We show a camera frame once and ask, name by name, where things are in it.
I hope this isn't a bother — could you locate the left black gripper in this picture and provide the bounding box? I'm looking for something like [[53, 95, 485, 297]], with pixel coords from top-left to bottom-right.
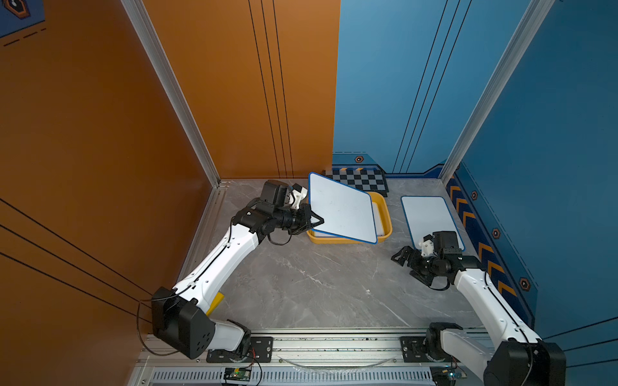
[[272, 203, 324, 234]]

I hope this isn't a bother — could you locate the yellow plastic storage box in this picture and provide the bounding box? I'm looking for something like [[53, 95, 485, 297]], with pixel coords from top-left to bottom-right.
[[307, 191, 393, 244]]

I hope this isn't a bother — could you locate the blue-framed whiteboard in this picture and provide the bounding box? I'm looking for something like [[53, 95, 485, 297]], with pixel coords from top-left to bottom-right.
[[307, 173, 378, 244], [401, 196, 466, 251]]

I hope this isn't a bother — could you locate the yellow-framed whiteboard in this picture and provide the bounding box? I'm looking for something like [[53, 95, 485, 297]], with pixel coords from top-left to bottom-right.
[[312, 202, 386, 238]]

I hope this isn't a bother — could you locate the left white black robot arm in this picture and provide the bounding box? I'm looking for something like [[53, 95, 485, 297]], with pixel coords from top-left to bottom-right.
[[150, 180, 323, 360]]

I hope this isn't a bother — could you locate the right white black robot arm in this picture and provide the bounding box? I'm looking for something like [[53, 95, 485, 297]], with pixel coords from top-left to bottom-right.
[[391, 231, 567, 385]]

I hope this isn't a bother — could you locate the black grey checkerboard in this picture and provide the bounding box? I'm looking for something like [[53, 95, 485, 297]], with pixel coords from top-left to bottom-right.
[[323, 167, 389, 197]]

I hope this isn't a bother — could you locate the yellow rectangular block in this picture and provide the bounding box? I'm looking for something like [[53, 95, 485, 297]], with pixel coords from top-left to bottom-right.
[[206, 292, 225, 316]]

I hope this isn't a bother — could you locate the right green circuit board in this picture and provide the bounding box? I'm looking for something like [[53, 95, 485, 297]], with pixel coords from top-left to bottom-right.
[[431, 368, 467, 386]]

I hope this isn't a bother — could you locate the green circuit board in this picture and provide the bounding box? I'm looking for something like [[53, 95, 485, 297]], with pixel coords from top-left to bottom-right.
[[223, 368, 252, 384], [431, 368, 467, 386]]

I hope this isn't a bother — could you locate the left green circuit board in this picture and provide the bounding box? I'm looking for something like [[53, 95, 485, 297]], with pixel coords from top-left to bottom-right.
[[223, 368, 252, 384]]

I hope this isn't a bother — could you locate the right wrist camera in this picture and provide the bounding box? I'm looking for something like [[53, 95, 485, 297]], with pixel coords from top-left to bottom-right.
[[420, 235, 435, 257]]

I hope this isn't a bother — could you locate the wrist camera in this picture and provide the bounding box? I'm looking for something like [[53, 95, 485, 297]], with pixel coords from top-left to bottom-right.
[[289, 183, 308, 210], [420, 235, 435, 257]]

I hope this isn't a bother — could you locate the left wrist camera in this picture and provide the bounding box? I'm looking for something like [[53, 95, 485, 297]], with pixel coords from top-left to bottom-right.
[[289, 183, 308, 210]]

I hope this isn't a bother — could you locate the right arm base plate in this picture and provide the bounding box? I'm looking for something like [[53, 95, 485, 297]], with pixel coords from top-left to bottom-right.
[[399, 336, 455, 363]]

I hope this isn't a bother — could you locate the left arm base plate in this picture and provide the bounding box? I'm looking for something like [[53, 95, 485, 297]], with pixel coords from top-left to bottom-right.
[[206, 336, 274, 363]]

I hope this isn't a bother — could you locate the aluminium front rail frame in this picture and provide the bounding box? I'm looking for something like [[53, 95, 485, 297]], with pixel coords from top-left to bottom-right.
[[128, 328, 493, 385]]

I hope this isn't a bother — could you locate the right aluminium corner post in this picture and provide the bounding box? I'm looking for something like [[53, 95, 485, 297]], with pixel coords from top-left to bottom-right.
[[439, 0, 555, 186]]

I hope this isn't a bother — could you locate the aluminium corner post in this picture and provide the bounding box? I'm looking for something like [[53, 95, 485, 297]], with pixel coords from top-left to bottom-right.
[[121, 0, 220, 189], [439, 0, 555, 186]]

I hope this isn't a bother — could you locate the left aluminium corner post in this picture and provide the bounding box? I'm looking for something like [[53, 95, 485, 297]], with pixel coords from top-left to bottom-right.
[[121, 0, 220, 189]]

